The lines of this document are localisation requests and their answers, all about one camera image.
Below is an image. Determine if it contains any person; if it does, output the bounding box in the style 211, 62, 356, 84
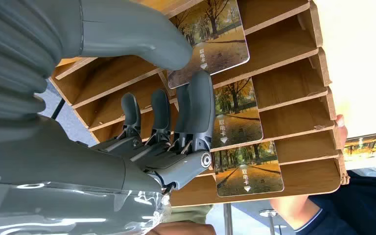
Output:
269, 114, 376, 235
145, 203, 217, 235

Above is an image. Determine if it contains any chrome stanchion post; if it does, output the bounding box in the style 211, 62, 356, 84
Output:
223, 203, 235, 235
259, 209, 279, 235

